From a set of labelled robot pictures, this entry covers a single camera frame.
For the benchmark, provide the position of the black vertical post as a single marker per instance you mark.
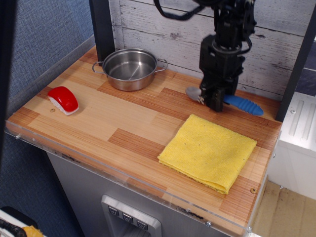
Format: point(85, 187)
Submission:
point(298, 67)
point(102, 28)

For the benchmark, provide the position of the grey metal cabinet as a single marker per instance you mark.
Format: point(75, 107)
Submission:
point(84, 190)

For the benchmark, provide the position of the white ribbed cabinet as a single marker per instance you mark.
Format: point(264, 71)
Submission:
point(293, 163)

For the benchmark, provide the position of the silver button panel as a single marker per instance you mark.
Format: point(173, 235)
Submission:
point(126, 221)

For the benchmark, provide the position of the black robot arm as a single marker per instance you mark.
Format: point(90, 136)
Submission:
point(233, 21)

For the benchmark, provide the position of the red toy sushi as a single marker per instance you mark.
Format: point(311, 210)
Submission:
point(62, 98)

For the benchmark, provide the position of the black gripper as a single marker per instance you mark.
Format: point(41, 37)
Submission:
point(221, 66)

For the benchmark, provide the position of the blue handled metal scoop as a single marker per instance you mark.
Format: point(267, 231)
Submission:
point(243, 104)

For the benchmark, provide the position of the black right vertical post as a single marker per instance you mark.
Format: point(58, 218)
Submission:
point(298, 67)

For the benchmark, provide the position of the black left vertical post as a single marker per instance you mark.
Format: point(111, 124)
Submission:
point(102, 28)

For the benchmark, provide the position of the yellow object bottom corner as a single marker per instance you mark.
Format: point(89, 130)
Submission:
point(31, 231)

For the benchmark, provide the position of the clear acrylic edge guard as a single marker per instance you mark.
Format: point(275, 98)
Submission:
point(140, 172)

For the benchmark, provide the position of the yellow folded towel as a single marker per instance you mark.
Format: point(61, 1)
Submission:
point(208, 153)

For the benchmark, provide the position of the stainless steel pot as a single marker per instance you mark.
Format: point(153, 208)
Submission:
point(131, 69)

